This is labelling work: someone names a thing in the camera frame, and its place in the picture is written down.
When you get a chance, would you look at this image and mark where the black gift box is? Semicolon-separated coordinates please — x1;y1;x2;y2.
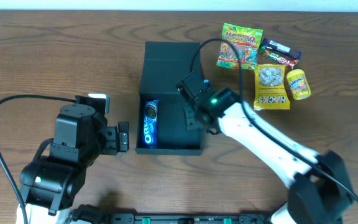
135;42;204;156

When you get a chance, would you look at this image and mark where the green Haribo gummy bag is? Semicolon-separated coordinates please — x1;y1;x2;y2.
216;23;263;70

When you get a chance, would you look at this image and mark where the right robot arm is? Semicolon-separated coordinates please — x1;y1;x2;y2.
177;73;354;223

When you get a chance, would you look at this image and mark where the green red candy bar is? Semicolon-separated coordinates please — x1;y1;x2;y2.
259;47;299;69

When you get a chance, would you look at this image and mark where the blue Oreo cookie pack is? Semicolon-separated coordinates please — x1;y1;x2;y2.
142;100;158;149

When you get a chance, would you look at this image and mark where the yellow candy jar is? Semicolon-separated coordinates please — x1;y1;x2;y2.
287;69;311;100

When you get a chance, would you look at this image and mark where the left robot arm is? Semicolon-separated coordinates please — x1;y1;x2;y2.
17;93;129;223

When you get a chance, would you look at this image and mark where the yellow Hacks candy bag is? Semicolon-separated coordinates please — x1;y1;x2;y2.
254;64;290;111

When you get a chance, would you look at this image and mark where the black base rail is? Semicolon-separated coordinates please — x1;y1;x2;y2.
70;205;279;224

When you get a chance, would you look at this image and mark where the dark blue chocolate bar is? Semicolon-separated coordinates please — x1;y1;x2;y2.
260;38;302;60

